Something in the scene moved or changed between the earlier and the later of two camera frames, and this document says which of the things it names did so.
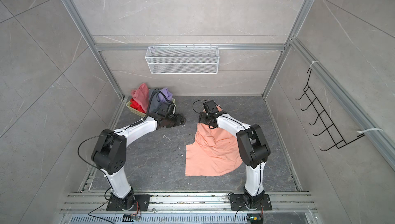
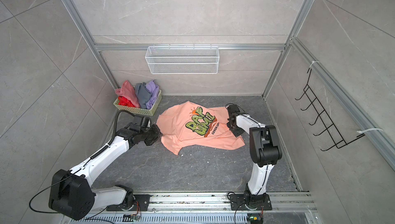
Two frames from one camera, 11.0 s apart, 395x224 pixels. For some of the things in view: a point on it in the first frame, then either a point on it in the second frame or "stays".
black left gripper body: x=174 y=120 to x=150 y=135
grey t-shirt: x=155 y=104 to x=143 y=94
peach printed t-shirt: x=213 y=153 to x=187 y=124
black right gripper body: x=204 y=118 to x=236 y=131
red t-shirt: x=135 y=105 to x=124 y=101
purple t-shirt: x=168 y=95 to x=154 y=89
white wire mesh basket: x=182 y=60 stays
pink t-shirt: x=141 y=94 to x=128 y=92
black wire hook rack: x=330 y=131 stays
